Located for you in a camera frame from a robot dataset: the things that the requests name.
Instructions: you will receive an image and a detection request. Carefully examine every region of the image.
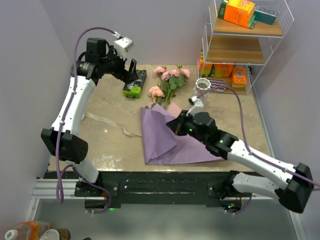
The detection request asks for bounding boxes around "orange green box top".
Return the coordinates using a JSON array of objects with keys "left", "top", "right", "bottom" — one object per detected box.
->
[{"left": 217, "top": 0, "right": 257, "bottom": 29}]

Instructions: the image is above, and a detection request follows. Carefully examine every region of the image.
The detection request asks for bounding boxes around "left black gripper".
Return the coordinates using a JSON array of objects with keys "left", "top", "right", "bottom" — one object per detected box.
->
[{"left": 100, "top": 45, "right": 139, "bottom": 84}]

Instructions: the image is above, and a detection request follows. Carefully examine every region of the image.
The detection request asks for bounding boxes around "orange packet bottom right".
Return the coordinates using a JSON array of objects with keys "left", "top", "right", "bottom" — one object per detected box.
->
[{"left": 231, "top": 67, "right": 247, "bottom": 88}]

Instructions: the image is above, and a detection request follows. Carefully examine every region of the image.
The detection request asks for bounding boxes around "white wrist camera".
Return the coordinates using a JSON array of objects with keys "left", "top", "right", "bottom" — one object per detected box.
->
[
  {"left": 186, "top": 95, "right": 205, "bottom": 116},
  {"left": 113, "top": 37, "right": 134, "bottom": 60}
]

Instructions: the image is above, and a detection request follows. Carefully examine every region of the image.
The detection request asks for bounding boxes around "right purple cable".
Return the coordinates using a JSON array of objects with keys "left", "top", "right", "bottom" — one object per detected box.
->
[{"left": 197, "top": 84, "right": 320, "bottom": 215}]

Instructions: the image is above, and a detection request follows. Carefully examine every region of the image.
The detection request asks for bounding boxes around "orange box bottom middle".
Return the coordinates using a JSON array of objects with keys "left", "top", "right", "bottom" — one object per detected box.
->
[{"left": 213, "top": 63, "right": 234, "bottom": 78}]

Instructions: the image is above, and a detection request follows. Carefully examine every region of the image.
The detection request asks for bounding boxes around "pink inner wrapping paper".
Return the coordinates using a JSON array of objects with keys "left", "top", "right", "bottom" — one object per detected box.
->
[{"left": 146, "top": 102, "right": 182, "bottom": 118}]

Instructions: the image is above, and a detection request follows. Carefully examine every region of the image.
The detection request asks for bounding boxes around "orange juice bottle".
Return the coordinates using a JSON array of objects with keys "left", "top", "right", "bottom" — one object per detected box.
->
[{"left": 4, "top": 221, "right": 54, "bottom": 240}]

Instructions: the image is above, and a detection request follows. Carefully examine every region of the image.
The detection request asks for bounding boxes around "teal box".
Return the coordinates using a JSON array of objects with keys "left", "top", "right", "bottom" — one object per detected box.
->
[{"left": 254, "top": 5, "right": 279, "bottom": 25}]

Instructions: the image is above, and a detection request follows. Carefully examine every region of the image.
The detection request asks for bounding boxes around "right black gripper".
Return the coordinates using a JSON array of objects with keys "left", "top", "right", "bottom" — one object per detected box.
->
[{"left": 166, "top": 110, "right": 208, "bottom": 145}]

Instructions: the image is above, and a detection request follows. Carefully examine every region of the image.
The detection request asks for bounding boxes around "aluminium rail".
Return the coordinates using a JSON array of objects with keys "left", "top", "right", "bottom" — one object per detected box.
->
[{"left": 24, "top": 178, "right": 103, "bottom": 222}]

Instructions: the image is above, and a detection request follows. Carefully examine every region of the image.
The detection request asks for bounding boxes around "black green product box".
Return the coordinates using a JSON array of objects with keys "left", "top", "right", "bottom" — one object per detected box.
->
[{"left": 122, "top": 69, "right": 147, "bottom": 99}]

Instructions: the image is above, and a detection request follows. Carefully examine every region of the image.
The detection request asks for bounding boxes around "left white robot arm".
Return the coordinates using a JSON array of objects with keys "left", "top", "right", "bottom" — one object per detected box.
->
[{"left": 41, "top": 37, "right": 138, "bottom": 202}]

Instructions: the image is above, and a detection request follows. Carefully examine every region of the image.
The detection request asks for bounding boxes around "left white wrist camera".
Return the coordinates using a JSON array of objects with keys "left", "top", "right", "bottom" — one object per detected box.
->
[{"left": 113, "top": 37, "right": 134, "bottom": 60}]

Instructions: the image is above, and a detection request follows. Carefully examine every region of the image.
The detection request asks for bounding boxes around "white wire wooden shelf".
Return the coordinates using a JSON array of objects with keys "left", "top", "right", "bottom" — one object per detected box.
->
[{"left": 196, "top": 0, "right": 294, "bottom": 95}]

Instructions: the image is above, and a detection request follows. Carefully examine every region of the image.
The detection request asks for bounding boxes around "white ribbed ceramic vase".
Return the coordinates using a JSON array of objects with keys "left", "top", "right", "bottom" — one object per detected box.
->
[{"left": 194, "top": 78, "right": 211, "bottom": 108}]

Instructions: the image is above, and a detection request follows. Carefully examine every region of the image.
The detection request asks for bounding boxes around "tin can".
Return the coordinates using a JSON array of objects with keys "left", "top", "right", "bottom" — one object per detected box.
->
[{"left": 39, "top": 228, "right": 71, "bottom": 240}]

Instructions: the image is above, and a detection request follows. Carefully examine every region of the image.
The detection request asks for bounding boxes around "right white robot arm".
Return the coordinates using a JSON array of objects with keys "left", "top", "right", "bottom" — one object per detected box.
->
[{"left": 166, "top": 110, "right": 315, "bottom": 214}]

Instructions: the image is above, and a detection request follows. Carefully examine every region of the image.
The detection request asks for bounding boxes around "purple wavy eye mask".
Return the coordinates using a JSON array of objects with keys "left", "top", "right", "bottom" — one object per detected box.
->
[{"left": 207, "top": 78, "right": 231, "bottom": 94}]

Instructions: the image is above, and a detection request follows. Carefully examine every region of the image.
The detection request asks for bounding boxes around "beige ribbon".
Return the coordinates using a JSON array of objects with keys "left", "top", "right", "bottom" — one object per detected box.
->
[{"left": 81, "top": 112, "right": 142, "bottom": 138}]

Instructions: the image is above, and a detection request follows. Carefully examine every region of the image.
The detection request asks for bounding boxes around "orange box bottom left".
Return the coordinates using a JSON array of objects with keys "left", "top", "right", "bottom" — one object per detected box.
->
[{"left": 198, "top": 52, "right": 213, "bottom": 77}]

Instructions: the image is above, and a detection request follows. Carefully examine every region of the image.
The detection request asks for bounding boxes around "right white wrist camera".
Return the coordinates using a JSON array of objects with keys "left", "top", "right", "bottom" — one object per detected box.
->
[{"left": 186, "top": 95, "right": 205, "bottom": 116}]

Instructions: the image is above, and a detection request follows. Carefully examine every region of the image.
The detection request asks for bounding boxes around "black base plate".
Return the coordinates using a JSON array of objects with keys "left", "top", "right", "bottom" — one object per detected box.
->
[{"left": 42, "top": 170, "right": 266, "bottom": 209}]

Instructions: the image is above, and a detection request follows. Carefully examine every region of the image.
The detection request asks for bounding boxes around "pink rose bouquet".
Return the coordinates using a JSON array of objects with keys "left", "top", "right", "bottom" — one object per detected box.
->
[{"left": 148, "top": 64, "right": 191, "bottom": 110}]

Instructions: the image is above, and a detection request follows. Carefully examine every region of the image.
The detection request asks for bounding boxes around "purple wrapping paper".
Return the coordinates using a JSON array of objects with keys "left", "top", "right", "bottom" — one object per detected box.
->
[{"left": 140, "top": 107, "right": 223, "bottom": 165}]

